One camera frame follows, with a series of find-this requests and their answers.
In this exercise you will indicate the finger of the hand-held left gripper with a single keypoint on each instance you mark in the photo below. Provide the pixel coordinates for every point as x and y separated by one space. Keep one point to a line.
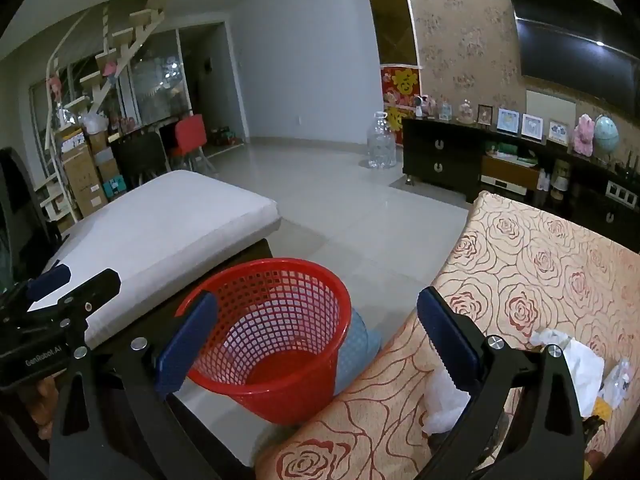
50 280
97 285

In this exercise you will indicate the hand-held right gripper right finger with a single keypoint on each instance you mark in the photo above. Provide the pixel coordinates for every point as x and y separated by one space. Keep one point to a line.
450 340

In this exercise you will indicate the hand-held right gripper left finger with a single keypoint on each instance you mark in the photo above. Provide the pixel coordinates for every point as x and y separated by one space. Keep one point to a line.
185 350

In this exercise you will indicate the white foam wrap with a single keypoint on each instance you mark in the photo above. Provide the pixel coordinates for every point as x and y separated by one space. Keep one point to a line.
442 410

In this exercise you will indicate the red plastic mesh basket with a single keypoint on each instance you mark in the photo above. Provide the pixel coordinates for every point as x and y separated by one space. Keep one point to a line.
280 382

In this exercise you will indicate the white tissue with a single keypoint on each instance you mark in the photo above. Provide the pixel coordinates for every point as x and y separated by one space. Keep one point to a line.
580 370

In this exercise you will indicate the clear plastic wrapper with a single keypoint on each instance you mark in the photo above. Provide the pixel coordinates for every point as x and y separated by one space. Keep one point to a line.
620 380

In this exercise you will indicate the person's left hand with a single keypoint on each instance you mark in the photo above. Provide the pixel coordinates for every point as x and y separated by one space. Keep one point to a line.
41 402

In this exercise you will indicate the dark curved furniture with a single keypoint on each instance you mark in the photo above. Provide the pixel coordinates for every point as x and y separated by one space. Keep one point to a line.
20 210

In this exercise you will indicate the light blue plastic stool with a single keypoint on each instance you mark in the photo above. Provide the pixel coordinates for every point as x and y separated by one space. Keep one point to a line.
357 350

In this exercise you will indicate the rose patterned tablecloth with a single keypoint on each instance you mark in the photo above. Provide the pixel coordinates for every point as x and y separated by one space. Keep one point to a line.
525 270

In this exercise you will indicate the stack of cardboard boxes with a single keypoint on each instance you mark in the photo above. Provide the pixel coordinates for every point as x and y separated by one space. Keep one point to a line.
80 175

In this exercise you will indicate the black chair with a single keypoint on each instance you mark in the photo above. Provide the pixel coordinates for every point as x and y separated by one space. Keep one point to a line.
140 155

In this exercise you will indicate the white plastic bag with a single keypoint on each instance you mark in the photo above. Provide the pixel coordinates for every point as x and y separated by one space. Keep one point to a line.
95 124

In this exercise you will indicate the white set-top box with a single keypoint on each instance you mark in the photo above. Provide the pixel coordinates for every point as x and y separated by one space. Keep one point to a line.
502 185

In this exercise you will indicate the red chair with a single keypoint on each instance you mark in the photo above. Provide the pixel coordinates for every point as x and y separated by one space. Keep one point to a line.
190 132

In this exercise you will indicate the dark wooden television cabinet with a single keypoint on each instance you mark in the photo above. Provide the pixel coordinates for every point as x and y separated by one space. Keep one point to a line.
435 160

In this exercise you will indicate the small pale bottle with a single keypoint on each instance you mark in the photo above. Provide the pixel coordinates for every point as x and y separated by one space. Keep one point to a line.
543 181

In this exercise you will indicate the colourful floor toys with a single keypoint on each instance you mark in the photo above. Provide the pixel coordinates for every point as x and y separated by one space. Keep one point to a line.
225 137

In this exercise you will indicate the cream round container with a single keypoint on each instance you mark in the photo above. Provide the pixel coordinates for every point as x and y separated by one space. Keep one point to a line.
561 177

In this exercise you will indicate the green and white packets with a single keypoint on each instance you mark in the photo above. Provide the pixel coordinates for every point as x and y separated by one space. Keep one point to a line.
510 152

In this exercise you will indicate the clear plastic water jug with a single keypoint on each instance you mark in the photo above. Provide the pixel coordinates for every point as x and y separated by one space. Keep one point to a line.
382 145

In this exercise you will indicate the glass window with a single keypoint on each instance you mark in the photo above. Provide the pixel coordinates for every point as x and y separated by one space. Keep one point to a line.
155 85

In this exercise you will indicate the white socket strip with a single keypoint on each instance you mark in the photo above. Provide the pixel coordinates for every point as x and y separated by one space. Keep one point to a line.
619 191

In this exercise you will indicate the small glass dome ornament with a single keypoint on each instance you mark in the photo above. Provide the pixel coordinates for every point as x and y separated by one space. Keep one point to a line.
446 111

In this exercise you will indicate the large glass dome ornament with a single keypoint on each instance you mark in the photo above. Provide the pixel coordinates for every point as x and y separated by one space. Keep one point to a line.
466 111

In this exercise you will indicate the small pink figurine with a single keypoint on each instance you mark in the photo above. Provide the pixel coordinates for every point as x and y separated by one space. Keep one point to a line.
430 106

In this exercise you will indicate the pink plush toy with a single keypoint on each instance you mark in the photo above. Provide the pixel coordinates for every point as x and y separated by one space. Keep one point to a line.
583 137

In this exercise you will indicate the black router with antennas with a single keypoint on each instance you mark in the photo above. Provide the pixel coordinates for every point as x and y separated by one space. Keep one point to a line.
630 170

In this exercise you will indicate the light blue globe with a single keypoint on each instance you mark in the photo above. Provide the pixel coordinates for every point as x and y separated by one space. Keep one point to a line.
606 132

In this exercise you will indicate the red festive poster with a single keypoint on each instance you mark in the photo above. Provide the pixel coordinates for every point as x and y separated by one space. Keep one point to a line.
400 85

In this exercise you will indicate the white wooden staircase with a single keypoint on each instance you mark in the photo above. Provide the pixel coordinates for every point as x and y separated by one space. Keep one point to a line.
147 16

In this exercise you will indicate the dark picture frame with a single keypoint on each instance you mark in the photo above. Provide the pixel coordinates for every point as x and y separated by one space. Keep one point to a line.
485 115

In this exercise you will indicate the small white picture frame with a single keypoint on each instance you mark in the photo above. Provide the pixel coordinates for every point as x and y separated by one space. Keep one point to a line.
558 131

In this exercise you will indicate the small white camera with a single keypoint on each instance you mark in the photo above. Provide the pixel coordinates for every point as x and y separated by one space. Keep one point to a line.
418 106

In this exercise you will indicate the white wall panel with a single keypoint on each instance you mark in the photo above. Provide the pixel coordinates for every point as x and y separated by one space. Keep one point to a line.
550 105

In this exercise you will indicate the black wall television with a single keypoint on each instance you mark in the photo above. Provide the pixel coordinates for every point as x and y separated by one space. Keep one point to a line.
565 50

